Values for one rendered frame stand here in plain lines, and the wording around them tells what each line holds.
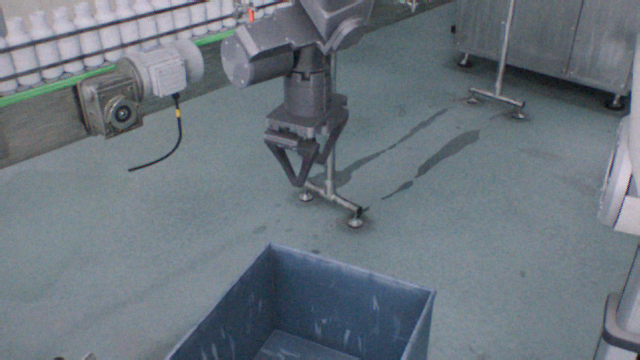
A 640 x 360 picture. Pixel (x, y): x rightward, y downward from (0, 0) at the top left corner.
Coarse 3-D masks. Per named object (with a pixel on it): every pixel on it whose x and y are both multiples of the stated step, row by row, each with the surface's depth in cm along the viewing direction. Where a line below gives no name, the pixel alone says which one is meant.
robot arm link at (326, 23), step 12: (300, 0) 65; (312, 0) 63; (324, 0) 59; (336, 0) 59; (348, 0) 60; (360, 0) 61; (372, 0) 62; (312, 12) 64; (324, 12) 60; (336, 12) 60; (348, 12) 62; (360, 12) 63; (324, 24) 62; (336, 24) 63; (324, 36) 64
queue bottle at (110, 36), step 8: (96, 0) 167; (104, 0) 168; (104, 8) 166; (96, 16) 167; (104, 16) 167; (112, 16) 168; (104, 32) 169; (112, 32) 169; (104, 40) 170; (112, 40) 170; (120, 40) 173; (104, 48) 171; (104, 56) 172; (112, 56) 172; (120, 56) 174
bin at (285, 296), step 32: (256, 256) 107; (288, 256) 110; (320, 256) 107; (256, 288) 110; (288, 288) 114; (320, 288) 111; (352, 288) 107; (384, 288) 104; (416, 288) 101; (224, 320) 101; (256, 320) 113; (288, 320) 119; (320, 320) 115; (352, 320) 111; (384, 320) 108; (416, 320) 104; (192, 352) 94; (224, 352) 104; (256, 352) 116; (288, 352) 117; (320, 352) 117; (352, 352) 115; (384, 352) 112; (416, 352) 97
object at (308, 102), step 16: (288, 80) 71; (304, 80) 71; (320, 80) 71; (288, 96) 73; (304, 96) 71; (320, 96) 72; (336, 96) 78; (272, 112) 74; (288, 112) 74; (304, 112) 73; (320, 112) 73; (272, 128) 73; (304, 128) 71
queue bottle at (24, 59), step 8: (8, 24) 151; (16, 24) 151; (8, 32) 152; (16, 32) 152; (24, 32) 153; (8, 40) 152; (16, 40) 152; (24, 40) 153; (32, 40) 155; (24, 48) 153; (32, 48) 155; (16, 56) 154; (24, 56) 154; (32, 56) 156; (16, 64) 155; (24, 64) 155; (32, 64) 156; (16, 72) 156; (40, 72) 159; (24, 80) 157; (32, 80) 158; (40, 80) 160
